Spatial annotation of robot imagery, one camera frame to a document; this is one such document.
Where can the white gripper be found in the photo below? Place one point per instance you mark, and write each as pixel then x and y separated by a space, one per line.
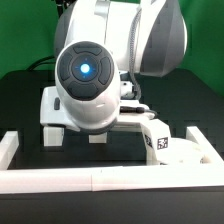
pixel 98 115

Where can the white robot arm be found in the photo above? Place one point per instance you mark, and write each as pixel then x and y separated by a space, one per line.
pixel 95 41

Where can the white U-shaped fence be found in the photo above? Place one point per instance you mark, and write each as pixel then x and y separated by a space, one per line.
pixel 209 173

